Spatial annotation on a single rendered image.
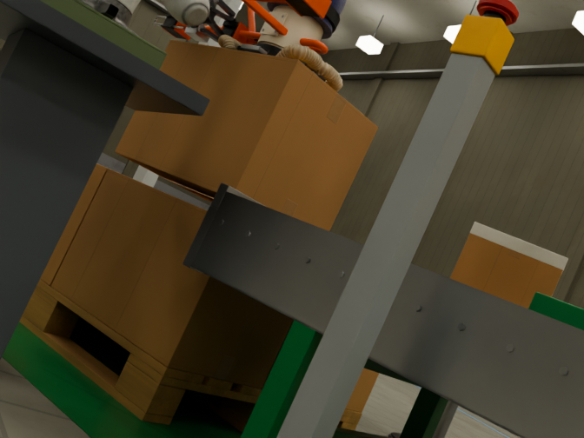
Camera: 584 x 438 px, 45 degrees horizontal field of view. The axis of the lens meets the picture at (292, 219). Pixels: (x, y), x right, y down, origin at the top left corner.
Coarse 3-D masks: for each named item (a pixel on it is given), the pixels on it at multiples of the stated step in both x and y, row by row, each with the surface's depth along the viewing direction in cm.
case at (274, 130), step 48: (192, 48) 214; (240, 96) 191; (288, 96) 183; (336, 96) 195; (144, 144) 212; (192, 144) 197; (240, 144) 184; (288, 144) 187; (336, 144) 200; (192, 192) 241; (288, 192) 192; (336, 192) 205
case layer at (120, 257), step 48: (96, 192) 217; (144, 192) 204; (96, 240) 209; (144, 240) 197; (192, 240) 186; (96, 288) 202; (144, 288) 190; (192, 288) 180; (144, 336) 184; (192, 336) 180; (240, 336) 193
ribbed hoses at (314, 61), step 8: (224, 40) 217; (232, 40) 217; (232, 48) 215; (288, 48) 197; (296, 48) 196; (304, 48) 196; (288, 56) 198; (296, 56) 197; (304, 56) 196; (312, 56) 198; (320, 56) 201; (312, 64) 200; (320, 64) 201; (328, 64) 205; (320, 72) 205; (328, 72) 205; (336, 72) 206; (328, 80) 207; (336, 80) 207; (336, 88) 210
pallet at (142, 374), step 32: (32, 320) 214; (64, 320) 214; (96, 320) 197; (64, 352) 200; (128, 384) 182; (160, 384) 176; (192, 384) 184; (224, 384) 194; (160, 416) 179; (224, 416) 215; (352, 416) 248
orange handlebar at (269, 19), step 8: (248, 0) 195; (256, 0) 190; (264, 0) 187; (272, 0) 185; (280, 0) 182; (256, 8) 198; (264, 16) 201; (272, 16) 203; (184, 24) 249; (272, 24) 204; (280, 24) 205; (240, 32) 228; (248, 32) 225; (256, 32) 223; (280, 32) 207; (248, 40) 231; (304, 40) 207; (312, 40) 205; (312, 48) 210; (320, 48) 205
